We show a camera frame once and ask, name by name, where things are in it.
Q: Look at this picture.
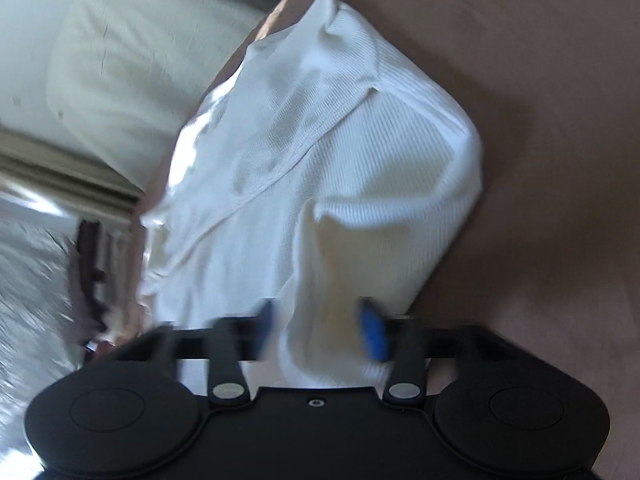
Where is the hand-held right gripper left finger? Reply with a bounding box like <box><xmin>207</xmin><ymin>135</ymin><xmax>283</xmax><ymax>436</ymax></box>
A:
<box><xmin>106</xmin><ymin>299</ymin><xmax>277</xmax><ymax>407</ymax></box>

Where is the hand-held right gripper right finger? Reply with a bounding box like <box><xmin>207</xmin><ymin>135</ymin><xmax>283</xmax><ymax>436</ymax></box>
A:
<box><xmin>355</xmin><ymin>297</ymin><xmax>532</xmax><ymax>407</ymax></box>

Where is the white knit garment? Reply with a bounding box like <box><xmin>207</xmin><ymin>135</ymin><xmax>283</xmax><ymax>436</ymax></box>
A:
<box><xmin>139</xmin><ymin>0</ymin><xmax>485</xmax><ymax>392</ymax></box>

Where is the stack of books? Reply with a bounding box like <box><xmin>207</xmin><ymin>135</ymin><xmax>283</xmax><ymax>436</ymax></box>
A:
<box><xmin>72</xmin><ymin>217</ymin><xmax>148</xmax><ymax>356</ymax></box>

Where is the silver crinkled curtain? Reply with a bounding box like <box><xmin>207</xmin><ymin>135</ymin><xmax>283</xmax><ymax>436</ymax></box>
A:
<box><xmin>0</xmin><ymin>180</ymin><xmax>131</xmax><ymax>480</ymax></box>

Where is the cream pillow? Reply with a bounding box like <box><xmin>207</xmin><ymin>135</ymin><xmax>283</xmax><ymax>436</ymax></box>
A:
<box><xmin>46</xmin><ymin>0</ymin><xmax>296</xmax><ymax>196</ymax></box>

